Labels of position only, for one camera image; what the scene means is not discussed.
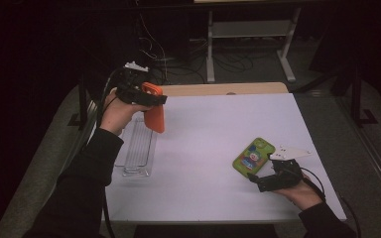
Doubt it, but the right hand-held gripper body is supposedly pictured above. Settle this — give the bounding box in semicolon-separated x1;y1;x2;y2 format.
257;145;312;193

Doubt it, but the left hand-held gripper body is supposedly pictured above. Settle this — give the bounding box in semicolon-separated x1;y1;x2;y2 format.
113;61;151;107

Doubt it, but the orange phone case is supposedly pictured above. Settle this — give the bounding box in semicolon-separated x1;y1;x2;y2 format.
141;82;166;134

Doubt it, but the green cartoon phone case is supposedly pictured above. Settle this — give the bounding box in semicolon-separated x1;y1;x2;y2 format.
231;137;276;179

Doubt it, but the clear plastic tray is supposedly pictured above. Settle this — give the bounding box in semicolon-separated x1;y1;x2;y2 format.
114;113;159;179

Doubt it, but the person's right hand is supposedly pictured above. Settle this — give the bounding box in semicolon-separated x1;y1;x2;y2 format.
279;174;323;211

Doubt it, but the person's left hand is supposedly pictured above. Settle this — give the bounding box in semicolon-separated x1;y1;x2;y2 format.
99;88;153;137

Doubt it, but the white table mat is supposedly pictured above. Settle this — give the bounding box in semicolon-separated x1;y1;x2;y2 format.
90;92;347;223

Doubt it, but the black metal stand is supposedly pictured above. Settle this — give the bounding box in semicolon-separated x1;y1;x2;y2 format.
67;73;92;131
294;63;380;128

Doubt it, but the right hand-held gripper black cable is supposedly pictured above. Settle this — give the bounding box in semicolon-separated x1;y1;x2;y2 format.
299;167;362;238

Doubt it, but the hand-held gripper black cable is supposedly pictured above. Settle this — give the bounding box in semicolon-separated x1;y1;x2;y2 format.
299;167;362;238
95;67;127;238

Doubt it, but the tangle of floor cables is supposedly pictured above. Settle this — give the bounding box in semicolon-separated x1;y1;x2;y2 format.
134;12;279;85

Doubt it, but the white metal desk frame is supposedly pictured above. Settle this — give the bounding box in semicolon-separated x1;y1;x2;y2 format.
193;0;303;84

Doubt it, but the left hand-held gripper black cable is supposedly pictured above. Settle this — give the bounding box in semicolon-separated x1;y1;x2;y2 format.
95;67;127;238

